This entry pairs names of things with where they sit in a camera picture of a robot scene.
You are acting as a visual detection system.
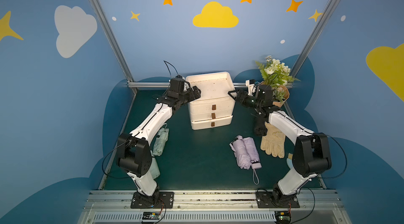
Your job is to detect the white three-drawer cabinet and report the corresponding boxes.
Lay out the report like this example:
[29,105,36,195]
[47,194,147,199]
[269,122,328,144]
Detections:
[186,72,235,130]

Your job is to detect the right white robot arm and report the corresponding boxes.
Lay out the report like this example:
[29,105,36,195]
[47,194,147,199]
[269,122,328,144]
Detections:
[228,83,332,208]

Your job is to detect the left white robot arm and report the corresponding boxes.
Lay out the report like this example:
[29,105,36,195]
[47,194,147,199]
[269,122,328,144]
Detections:
[116,75,202,208]

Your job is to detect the lilac folded umbrella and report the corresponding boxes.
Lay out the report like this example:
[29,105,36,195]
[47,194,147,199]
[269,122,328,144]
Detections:
[229,135,251,170]
[243,137,262,185]

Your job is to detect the flower plant in pot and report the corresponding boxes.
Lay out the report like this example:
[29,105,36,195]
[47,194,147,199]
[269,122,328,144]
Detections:
[255,56,300,108]

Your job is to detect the beige work gloves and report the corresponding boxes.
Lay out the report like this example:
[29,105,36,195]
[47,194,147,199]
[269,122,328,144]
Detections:
[260,123,286,158]

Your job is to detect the blue hand brush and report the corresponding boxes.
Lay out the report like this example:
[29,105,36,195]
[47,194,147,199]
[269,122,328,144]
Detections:
[286,153,293,169]

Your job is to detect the right circuit board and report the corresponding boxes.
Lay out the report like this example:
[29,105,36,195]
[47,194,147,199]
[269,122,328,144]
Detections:
[275,211,291,224]

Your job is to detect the circuit board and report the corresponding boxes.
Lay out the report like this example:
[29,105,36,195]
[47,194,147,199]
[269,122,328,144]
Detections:
[275,211,291,224]
[142,211,162,222]

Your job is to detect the left circuit board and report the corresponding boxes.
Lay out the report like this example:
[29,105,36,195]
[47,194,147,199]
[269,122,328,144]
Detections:
[142,211,162,222]

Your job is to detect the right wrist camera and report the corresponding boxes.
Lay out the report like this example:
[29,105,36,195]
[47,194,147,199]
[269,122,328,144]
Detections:
[245,79,256,96]

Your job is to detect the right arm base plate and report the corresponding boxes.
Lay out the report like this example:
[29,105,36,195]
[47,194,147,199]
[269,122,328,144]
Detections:
[255,190,300,209]

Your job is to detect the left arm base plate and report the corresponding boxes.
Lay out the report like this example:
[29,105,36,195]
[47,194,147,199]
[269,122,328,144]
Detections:
[130,191,175,209]

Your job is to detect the aluminium front rail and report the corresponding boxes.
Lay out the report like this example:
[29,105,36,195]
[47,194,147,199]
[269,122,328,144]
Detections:
[78,189,351,224]

